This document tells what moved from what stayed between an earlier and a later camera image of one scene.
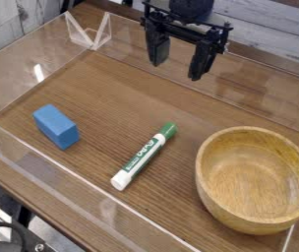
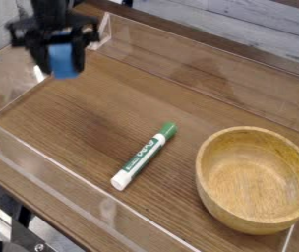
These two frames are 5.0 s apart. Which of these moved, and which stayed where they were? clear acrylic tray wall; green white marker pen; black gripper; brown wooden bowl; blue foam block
Moved: blue foam block; black gripper
Stayed: green white marker pen; brown wooden bowl; clear acrylic tray wall
